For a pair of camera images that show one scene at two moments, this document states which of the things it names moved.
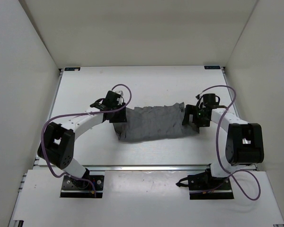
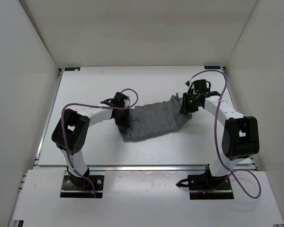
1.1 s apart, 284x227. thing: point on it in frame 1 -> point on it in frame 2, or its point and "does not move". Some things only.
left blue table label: x=72 y=68 does not move
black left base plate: x=88 y=187 does not move
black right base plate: x=203 y=186 does not move
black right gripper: x=191 y=109 -> x=185 y=109
